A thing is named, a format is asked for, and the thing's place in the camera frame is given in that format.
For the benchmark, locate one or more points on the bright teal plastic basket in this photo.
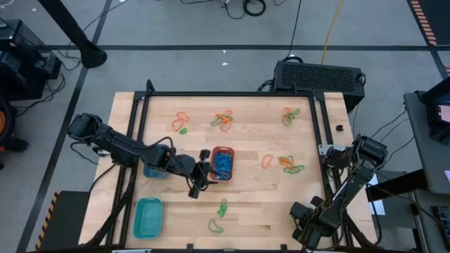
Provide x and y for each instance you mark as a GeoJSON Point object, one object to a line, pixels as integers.
{"type": "Point", "coordinates": [147, 218]}

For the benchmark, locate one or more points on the black hazard-striped floor mat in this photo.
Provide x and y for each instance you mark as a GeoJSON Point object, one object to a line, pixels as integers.
{"type": "Point", "coordinates": [439, 17]}
{"type": "Point", "coordinates": [67, 221]}

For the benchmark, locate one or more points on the black monitor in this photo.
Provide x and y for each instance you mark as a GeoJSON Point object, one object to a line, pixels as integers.
{"type": "Point", "coordinates": [436, 98]}

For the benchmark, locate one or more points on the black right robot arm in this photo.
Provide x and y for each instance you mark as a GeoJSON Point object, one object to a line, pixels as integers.
{"type": "Point", "coordinates": [351, 182]}

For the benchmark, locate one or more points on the blue rubber band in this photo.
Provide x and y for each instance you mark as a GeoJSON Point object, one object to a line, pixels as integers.
{"type": "Point", "coordinates": [223, 160]}
{"type": "Point", "coordinates": [223, 173]}

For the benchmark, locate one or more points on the grey desk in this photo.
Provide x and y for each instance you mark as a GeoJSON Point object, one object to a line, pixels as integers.
{"type": "Point", "coordinates": [432, 165]}

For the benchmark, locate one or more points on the orange plastic basket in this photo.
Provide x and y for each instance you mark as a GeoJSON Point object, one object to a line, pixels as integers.
{"type": "Point", "coordinates": [222, 148]}

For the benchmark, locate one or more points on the black perforated computer case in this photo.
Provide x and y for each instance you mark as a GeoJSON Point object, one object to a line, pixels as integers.
{"type": "Point", "coordinates": [316, 77]}

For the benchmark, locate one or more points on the black equipment cart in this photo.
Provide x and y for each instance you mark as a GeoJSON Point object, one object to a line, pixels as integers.
{"type": "Point", "coordinates": [21, 70]}

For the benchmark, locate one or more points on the black keyboard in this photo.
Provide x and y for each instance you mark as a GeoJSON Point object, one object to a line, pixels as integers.
{"type": "Point", "coordinates": [443, 221]}

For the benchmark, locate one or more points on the top-centre rubber band pile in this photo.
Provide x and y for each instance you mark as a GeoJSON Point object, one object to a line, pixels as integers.
{"type": "Point", "coordinates": [214, 122]}

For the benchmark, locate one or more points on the black pole stand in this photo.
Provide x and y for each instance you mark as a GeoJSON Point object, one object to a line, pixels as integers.
{"type": "Point", "coordinates": [92, 56]}

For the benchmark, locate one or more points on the dark teal plastic basket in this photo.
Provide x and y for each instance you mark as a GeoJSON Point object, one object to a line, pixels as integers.
{"type": "Point", "coordinates": [154, 174]}

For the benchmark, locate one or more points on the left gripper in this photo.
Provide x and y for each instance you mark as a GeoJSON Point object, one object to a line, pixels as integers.
{"type": "Point", "coordinates": [200, 172]}

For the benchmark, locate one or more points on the black beam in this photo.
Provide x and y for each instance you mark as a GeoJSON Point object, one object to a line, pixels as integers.
{"type": "Point", "coordinates": [393, 186]}

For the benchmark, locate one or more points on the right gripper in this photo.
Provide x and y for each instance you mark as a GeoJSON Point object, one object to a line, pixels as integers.
{"type": "Point", "coordinates": [311, 225]}

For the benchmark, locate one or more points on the black orange wheeled machine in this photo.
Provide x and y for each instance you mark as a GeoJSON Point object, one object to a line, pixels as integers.
{"type": "Point", "coordinates": [15, 144]}

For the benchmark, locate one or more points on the small black knob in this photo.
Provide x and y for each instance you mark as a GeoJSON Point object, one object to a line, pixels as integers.
{"type": "Point", "coordinates": [339, 128]}

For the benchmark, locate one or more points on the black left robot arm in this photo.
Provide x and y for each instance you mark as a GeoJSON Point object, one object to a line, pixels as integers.
{"type": "Point", "coordinates": [116, 144]}

